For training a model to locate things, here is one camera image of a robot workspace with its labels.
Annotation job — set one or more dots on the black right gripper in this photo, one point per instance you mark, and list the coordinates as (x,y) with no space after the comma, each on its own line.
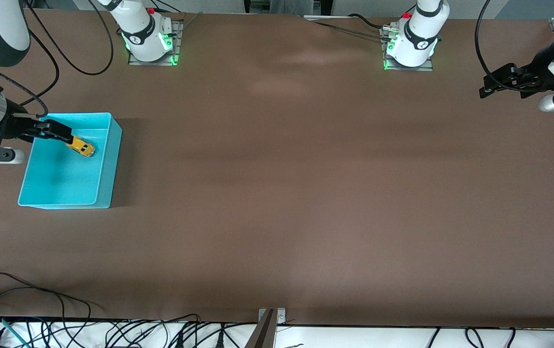
(15,124)

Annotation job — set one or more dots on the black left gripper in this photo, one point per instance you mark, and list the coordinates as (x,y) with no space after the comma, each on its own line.
(539,77)

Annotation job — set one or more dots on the yellow beetle toy car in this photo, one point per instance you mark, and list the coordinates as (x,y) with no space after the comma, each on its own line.
(81,147)

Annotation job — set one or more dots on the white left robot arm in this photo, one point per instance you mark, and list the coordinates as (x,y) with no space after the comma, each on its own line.
(417,29)

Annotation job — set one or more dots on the turquoise plastic bin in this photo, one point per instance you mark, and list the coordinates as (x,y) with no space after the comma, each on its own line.
(69,188)

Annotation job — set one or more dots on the black power plug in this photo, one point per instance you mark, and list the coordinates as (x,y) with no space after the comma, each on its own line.
(179,339)
(220,338)

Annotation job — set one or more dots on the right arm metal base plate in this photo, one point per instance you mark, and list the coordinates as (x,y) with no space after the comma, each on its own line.
(178,34)

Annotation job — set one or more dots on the dark camera mount pole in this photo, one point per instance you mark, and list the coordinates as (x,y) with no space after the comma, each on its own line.
(262,333)

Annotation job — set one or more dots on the silver table edge bracket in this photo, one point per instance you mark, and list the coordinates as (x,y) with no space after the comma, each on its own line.
(281,316)

